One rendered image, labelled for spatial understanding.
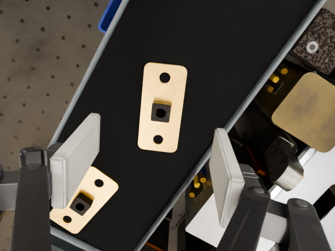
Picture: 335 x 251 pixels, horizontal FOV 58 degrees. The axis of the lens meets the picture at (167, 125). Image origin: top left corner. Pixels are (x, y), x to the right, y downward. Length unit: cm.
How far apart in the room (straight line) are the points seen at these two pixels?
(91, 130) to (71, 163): 4
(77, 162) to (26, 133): 72
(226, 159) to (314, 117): 24
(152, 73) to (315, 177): 35
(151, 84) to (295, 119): 19
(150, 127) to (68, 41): 52
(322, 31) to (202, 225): 26
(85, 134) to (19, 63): 66
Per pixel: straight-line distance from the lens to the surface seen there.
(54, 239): 43
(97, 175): 32
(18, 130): 89
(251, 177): 17
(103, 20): 66
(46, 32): 79
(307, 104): 39
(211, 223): 41
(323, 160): 53
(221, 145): 19
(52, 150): 18
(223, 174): 17
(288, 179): 39
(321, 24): 36
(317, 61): 36
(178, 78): 27
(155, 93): 27
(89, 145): 20
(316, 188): 55
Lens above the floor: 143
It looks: 69 degrees down
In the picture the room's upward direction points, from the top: 173 degrees counter-clockwise
